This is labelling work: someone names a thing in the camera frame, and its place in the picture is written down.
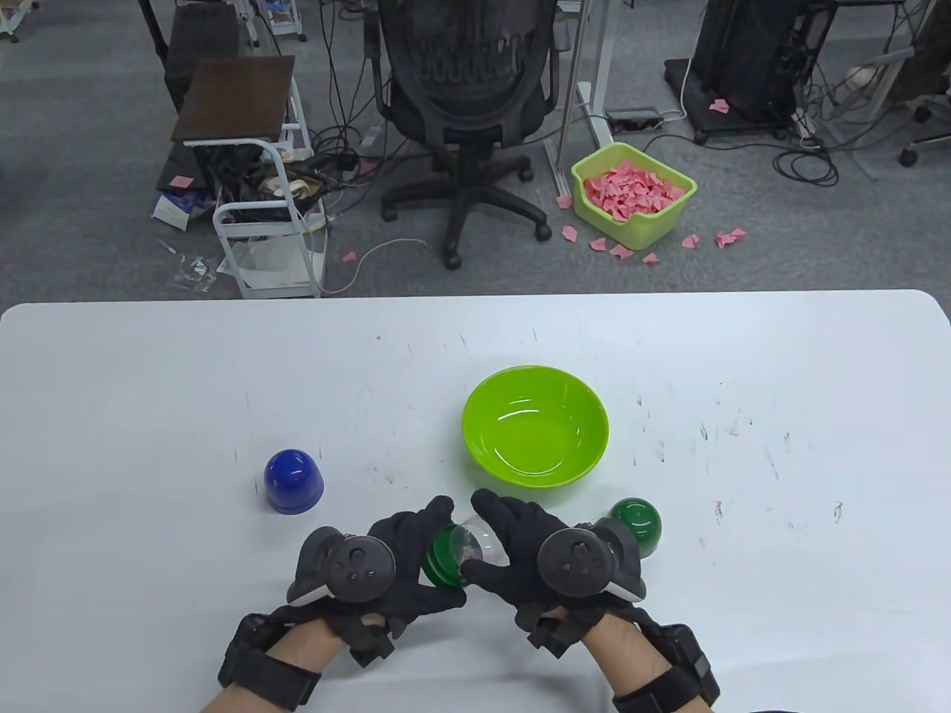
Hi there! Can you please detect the white wheeled rack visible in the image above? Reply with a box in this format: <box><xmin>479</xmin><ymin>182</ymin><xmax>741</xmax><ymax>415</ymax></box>
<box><xmin>0</xmin><ymin>0</ymin><xmax>39</xmax><ymax>44</ymax></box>
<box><xmin>256</xmin><ymin>0</ymin><xmax>308</xmax><ymax>44</ymax></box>

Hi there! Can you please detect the green round cup base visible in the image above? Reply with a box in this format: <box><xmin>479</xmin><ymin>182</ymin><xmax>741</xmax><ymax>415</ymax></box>
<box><xmin>421</xmin><ymin>524</ymin><xmax>473</xmax><ymax>591</ymax></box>

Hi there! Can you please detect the person's left hand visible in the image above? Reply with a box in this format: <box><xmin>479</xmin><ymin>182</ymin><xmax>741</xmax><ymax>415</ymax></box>
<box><xmin>331</xmin><ymin>495</ymin><xmax>467</xmax><ymax>668</ymax></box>

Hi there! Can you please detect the black round tracking controller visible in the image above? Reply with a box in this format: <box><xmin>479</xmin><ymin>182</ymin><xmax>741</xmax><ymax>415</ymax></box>
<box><xmin>288</xmin><ymin>526</ymin><xmax>396</xmax><ymax>604</ymax></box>
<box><xmin>536</xmin><ymin>518</ymin><xmax>646</xmax><ymax>602</ymax></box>

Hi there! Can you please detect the black equipment stand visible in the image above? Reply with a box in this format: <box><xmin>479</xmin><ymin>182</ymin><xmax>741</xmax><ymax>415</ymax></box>
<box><xmin>663</xmin><ymin>0</ymin><xmax>803</xmax><ymax>144</ymax></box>

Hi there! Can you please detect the white floor cable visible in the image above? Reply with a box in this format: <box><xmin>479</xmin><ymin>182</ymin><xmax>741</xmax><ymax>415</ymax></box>
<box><xmin>325</xmin><ymin>238</ymin><xmax>429</xmax><ymax>295</ymax></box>

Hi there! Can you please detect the lime green plastic bin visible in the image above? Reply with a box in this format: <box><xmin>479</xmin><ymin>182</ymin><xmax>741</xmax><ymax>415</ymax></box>
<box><xmin>571</xmin><ymin>143</ymin><xmax>698</xmax><ymax>251</ymax></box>

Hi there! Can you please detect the white desk frame leg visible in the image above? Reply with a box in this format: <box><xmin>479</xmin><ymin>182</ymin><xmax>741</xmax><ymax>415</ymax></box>
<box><xmin>545</xmin><ymin>0</ymin><xmax>617</xmax><ymax>198</ymax></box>

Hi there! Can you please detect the person's left forearm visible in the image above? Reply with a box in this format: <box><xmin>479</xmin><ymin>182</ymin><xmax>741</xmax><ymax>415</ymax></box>
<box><xmin>201</xmin><ymin>616</ymin><xmax>350</xmax><ymax>713</ymax></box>

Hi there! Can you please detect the clear plastic dome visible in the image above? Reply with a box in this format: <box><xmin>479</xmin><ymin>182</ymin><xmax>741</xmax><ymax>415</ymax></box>
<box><xmin>449</xmin><ymin>522</ymin><xmax>510</xmax><ymax>569</ymax></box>

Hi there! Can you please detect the coiled black cable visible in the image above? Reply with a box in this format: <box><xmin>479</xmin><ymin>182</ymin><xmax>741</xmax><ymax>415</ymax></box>
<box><xmin>773</xmin><ymin>145</ymin><xmax>840</xmax><ymax>186</ymax></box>

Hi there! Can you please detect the brown wooden board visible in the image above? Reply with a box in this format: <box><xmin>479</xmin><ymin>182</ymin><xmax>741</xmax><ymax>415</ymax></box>
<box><xmin>171</xmin><ymin>56</ymin><xmax>296</xmax><ymax>144</ymax></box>

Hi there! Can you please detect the pile of pink papers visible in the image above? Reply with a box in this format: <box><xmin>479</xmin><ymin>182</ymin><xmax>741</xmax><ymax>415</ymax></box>
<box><xmin>582</xmin><ymin>160</ymin><xmax>688</xmax><ymax>222</ymax></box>

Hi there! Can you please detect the person's right forearm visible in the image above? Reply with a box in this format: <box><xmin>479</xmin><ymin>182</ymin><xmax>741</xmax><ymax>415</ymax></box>
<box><xmin>576</xmin><ymin>616</ymin><xmax>721</xmax><ymax>713</ymax></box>

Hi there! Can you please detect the tangle of black cables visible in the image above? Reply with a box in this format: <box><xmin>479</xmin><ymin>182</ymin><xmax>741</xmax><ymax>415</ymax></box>
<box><xmin>305</xmin><ymin>0</ymin><xmax>395</xmax><ymax>201</ymax></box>

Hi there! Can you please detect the white and blue carton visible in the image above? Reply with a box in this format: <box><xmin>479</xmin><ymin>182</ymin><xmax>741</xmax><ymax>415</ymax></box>
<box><xmin>151</xmin><ymin>192</ymin><xmax>212</xmax><ymax>229</ymax></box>

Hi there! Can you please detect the lime green bowl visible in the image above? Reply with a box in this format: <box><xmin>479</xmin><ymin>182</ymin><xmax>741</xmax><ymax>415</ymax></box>
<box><xmin>461</xmin><ymin>364</ymin><xmax>611</xmax><ymax>489</ymax></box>

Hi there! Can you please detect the green dome cup cover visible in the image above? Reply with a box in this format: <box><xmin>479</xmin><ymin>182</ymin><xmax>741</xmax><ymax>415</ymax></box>
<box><xmin>608</xmin><ymin>498</ymin><xmax>663</xmax><ymax>559</ymax></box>

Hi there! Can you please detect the grey floor socket box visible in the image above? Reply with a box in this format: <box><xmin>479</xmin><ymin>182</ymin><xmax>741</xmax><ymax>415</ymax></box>
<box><xmin>603</xmin><ymin>108</ymin><xmax>664</xmax><ymax>133</ymax></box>

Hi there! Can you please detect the flat black laptop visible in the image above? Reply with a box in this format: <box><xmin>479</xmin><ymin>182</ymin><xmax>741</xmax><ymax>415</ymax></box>
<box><xmin>155</xmin><ymin>141</ymin><xmax>216</xmax><ymax>195</ymax></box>

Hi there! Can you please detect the grey chair wheel base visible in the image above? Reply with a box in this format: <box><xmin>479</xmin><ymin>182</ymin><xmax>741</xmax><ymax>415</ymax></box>
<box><xmin>895</xmin><ymin>93</ymin><xmax>951</xmax><ymax>168</ymax></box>

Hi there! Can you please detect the dark brown side table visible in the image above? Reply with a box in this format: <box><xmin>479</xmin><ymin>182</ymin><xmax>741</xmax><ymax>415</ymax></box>
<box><xmin>163</xmin><ymin>4</ymin><xmax>242</xmax><ymax>112</ymax></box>

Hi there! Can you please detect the clear plastic bag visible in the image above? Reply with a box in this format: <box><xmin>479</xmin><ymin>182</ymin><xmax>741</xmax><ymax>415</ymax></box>
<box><xmin>172</xmin><ymin>255</ymin><xmax>220</xmax><ymax>292</ymax></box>

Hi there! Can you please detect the white metal utility cart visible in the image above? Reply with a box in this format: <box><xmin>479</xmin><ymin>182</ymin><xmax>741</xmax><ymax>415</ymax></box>
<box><xmin>182</xmin><ymin>74</ymin><xmax>329</xmax><ymax>299</ymax></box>

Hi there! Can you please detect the blue dome cup cover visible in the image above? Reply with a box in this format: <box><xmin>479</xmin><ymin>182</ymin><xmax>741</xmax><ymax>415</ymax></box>
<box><xmin>264</xmin><ymin>448</ymin><xmax>325</xmax><ymax>515</ymax></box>

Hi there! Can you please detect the black mesh office chair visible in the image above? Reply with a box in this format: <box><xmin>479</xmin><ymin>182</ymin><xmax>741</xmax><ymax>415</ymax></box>
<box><xmin>369</xmin><ymin>0</ymin><xmax>563</xmax><ymax>270</ymax></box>

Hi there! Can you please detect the person's right hand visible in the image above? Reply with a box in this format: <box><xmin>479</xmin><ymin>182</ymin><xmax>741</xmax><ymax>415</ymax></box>
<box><xmin>464</xmin><ymin>489</ymin><xmax>603</xmax><ymax>656</ymax></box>

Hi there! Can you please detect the black wrist camera strap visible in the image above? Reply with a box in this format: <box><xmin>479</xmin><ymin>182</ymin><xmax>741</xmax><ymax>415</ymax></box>
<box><xmin>218</xmin><ymin>613</ymin><xmax>322</xmax><ymax>706</ymax></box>
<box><xmin>611</xmin><ymin>624</ymin><xmax>721</xmax><ymax>713</ymax></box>

